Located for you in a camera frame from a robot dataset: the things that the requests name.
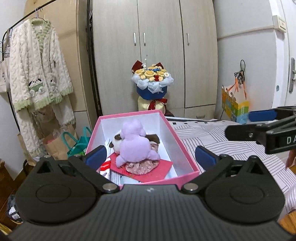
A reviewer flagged white brown plush toy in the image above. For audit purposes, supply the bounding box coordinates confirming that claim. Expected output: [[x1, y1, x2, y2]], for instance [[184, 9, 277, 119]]
[[108, 133, 160, 154]]

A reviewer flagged purple plush toy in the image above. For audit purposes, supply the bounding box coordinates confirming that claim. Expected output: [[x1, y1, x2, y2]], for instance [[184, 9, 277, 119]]
[[115, 119, 160, 168]]

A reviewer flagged red envelope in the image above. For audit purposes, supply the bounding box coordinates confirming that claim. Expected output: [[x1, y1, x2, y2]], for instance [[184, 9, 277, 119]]
[[109, 153, 173, 183]]

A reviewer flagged pink cardboard box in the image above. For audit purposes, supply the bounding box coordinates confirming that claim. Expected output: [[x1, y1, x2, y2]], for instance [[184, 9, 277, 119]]
[[86, 110, 200, 187]]

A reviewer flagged toothpaste tube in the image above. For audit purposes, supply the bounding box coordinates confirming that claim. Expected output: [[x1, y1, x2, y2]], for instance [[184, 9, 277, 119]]
[[97, 158, 111, 180]]

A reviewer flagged person's right hand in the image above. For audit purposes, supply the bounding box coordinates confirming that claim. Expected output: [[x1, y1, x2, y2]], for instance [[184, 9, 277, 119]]
[[285, 150, 296, 169]]

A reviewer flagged teal tote bag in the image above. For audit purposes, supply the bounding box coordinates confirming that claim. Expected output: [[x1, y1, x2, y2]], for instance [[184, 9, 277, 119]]
[[61, 126, 92, 158]]

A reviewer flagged colourful paper gift bag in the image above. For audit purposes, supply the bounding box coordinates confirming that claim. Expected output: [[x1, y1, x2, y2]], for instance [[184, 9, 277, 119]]
[[221, 77, 249, 124]]

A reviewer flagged striped table cloth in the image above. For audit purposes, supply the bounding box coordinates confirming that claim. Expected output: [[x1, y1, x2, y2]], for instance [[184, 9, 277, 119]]
[[166, 117, 295, 218]]

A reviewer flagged brown paper bag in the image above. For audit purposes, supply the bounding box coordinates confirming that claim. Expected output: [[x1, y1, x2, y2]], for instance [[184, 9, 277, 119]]
[[43, 125, 78, 160]]

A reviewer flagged dark wooden stool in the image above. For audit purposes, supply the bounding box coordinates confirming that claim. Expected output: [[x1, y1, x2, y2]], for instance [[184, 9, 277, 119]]
[[165, 110, 174, 117]]

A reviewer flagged cream knitted cardigan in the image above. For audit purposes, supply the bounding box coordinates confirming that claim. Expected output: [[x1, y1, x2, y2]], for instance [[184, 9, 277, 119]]
[[9, 18, 75, 158]]

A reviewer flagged flower bouquet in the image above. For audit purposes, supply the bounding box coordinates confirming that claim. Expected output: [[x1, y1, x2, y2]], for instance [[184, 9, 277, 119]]
[[132, 60, 174, 114]]

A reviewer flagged beige wardrobe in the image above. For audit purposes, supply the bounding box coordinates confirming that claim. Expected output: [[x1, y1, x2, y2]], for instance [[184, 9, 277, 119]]
[[92, 1, 218, 120]]

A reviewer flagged white door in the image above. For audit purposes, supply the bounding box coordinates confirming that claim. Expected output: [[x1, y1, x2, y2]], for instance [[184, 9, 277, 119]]
[[281, 0, 296, 106]]

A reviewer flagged black cable bundle on hook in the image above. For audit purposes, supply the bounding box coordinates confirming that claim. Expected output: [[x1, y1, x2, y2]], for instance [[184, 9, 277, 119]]
[[234, 59, 246, 85]]

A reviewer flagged silver door handle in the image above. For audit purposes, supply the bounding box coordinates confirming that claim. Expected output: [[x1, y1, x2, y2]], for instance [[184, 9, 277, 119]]
[[288, 57, 296, 93]]

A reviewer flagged wall switch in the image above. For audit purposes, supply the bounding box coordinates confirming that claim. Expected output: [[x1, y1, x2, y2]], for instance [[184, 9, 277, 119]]
[[273, 15, 287, 33]]

